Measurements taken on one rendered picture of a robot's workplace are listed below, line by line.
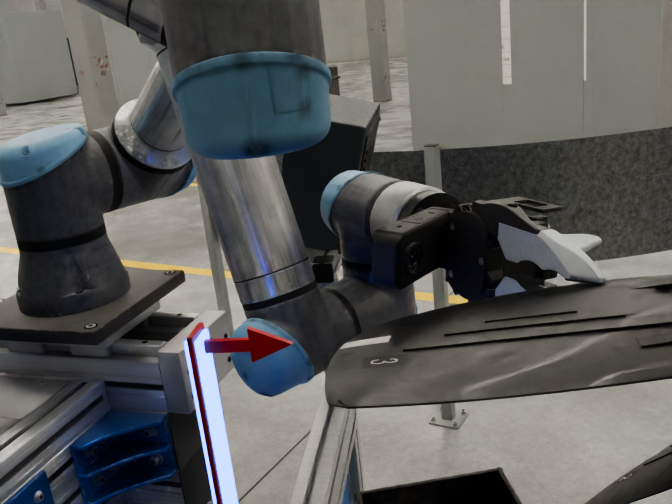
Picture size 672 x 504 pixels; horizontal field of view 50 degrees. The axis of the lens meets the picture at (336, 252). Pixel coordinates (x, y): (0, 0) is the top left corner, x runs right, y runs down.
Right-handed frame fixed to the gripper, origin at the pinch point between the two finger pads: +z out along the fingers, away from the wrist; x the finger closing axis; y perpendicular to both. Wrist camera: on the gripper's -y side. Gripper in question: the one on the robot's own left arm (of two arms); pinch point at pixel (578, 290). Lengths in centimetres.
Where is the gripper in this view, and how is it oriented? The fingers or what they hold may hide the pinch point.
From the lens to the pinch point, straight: 51.7
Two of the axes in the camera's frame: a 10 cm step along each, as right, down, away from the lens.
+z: 4.9, 2.3, -8.4
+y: 8.7, -1.4, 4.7
